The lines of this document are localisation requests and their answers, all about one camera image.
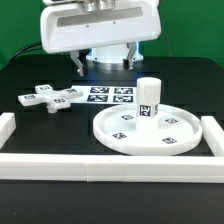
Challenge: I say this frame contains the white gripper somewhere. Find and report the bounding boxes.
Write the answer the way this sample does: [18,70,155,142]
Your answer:
[40,0,161,76]

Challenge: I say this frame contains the white cross-shaped table base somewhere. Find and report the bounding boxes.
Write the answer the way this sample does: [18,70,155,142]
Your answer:
[18,84,83,113]

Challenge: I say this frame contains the white round table top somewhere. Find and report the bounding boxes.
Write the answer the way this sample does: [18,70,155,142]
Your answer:
[93,104,202,156]

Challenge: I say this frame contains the sheet of fiducial markers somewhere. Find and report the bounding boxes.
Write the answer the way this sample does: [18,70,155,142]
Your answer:
[70,86,136,104]

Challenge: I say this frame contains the black cable bundle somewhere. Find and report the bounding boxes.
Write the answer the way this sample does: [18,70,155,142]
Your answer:
[9,41,44,63]

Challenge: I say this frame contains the white left fence rail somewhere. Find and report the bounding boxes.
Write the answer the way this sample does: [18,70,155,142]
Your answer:
[0,113,16,149]

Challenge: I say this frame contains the white fence rail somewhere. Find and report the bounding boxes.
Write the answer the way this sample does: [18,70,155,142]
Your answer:
[201,116,224,157]
[0,113,16,149]
[0,153,224,183]

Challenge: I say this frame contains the white right fence rail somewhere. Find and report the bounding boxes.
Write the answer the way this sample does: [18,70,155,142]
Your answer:
[201,116,224,157]

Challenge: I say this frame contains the white front fence rail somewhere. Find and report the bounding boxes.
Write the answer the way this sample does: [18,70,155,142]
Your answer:
[0,153,224,183]

